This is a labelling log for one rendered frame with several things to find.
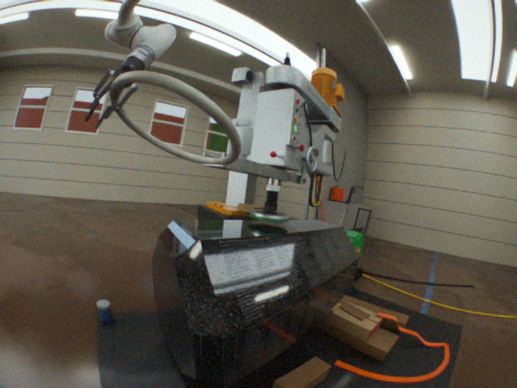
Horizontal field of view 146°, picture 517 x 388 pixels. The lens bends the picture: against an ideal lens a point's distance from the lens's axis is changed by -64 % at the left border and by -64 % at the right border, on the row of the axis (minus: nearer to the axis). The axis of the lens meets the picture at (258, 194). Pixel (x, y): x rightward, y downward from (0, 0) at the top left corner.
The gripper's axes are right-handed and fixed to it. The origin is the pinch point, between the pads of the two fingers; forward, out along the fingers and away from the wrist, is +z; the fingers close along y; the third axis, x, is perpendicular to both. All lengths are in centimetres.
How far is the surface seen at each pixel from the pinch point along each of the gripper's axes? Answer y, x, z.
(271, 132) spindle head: 69, 11, -41
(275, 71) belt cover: 53, 7, -72
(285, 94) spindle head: 63, 3, -60
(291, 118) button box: 68, -1, -47
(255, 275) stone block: 69, -11, 25
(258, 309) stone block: 68, -18, 35
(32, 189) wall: -232, 624, 137
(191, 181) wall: 268, 615, -132
